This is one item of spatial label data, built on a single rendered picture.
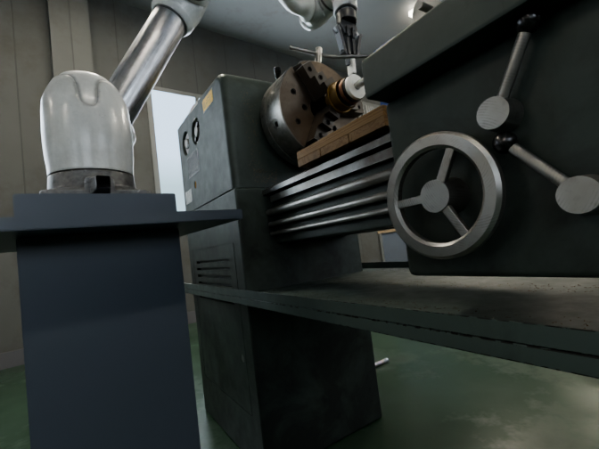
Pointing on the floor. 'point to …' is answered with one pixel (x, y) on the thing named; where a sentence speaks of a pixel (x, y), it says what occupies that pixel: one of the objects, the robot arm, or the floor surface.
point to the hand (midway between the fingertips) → (351, 66)
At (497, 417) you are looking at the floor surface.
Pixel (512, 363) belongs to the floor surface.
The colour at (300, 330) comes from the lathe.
